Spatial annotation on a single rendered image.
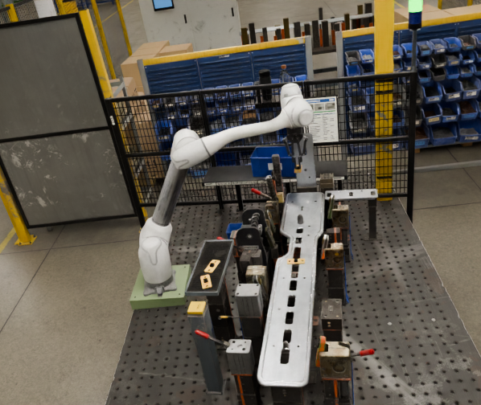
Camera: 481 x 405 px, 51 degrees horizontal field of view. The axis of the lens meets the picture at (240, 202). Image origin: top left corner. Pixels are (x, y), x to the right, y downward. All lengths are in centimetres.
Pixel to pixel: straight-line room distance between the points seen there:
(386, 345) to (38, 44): 338
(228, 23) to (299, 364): 753
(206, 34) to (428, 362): 744
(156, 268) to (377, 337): 115
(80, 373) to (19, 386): 40
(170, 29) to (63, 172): 483
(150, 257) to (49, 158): 231
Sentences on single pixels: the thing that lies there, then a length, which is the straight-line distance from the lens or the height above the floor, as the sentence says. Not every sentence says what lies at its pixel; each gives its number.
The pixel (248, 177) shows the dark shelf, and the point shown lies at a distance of 311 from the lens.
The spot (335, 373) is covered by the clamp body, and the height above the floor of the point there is 97.
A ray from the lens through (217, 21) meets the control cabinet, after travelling 895.
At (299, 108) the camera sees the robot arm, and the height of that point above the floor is 165.
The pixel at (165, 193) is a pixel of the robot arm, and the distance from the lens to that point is 271.
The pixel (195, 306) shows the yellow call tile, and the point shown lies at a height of 116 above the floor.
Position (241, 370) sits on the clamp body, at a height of 97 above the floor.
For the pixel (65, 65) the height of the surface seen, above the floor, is 161.
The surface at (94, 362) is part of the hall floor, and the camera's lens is 366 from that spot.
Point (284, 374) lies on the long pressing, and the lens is 189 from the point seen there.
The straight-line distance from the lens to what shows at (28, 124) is 469.
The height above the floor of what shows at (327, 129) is 124.
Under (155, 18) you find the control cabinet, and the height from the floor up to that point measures 117.
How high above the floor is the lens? 243
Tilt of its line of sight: 29 degrees down
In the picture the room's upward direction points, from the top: 9 degrees counter-clockwise
